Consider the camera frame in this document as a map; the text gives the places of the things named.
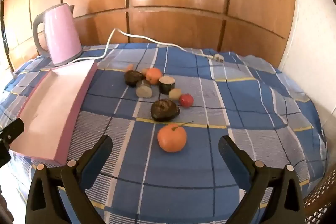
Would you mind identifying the small red tomato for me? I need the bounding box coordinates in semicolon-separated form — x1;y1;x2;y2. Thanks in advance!
179;93;194;108

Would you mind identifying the white power cord with plug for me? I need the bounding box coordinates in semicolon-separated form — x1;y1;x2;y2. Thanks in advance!
69;28;226;63

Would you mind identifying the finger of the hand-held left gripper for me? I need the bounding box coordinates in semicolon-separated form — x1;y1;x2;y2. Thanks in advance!
0;144;11;168
0;118;25;147

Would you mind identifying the small round potato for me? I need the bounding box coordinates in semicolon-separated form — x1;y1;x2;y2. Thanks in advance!
168;88;182;100

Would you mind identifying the pink electric kettle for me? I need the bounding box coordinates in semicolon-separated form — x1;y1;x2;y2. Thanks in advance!
32;3;83;67

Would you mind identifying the blue plaid blanket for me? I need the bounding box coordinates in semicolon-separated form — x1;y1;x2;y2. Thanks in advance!
0;43;328;224

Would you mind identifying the cut wood log piece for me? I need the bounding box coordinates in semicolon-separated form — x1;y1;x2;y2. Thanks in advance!
158;76;176;95
136;79;153;98

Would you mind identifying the pink shallow box tray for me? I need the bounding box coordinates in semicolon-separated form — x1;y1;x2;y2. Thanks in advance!
8;59;98;165

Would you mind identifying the orange with stem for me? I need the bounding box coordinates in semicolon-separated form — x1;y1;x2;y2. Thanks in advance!
157;121;193;153

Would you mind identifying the small dark avocado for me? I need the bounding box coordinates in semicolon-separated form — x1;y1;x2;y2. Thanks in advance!
124;70;143;87

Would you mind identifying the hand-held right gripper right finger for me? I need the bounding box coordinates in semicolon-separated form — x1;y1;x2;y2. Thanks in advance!
218;135;306;224

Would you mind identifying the large dark brown avocado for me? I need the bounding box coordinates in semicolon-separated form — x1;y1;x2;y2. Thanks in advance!
150;98;181;122

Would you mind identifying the plain orange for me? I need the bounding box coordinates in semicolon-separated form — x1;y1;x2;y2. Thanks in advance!
145;67;163;84

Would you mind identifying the wicker chair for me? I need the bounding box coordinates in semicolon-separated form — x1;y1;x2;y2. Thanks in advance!
302;169;336;224

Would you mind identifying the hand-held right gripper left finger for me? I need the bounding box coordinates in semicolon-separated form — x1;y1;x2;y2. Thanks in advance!
25;135;113;224

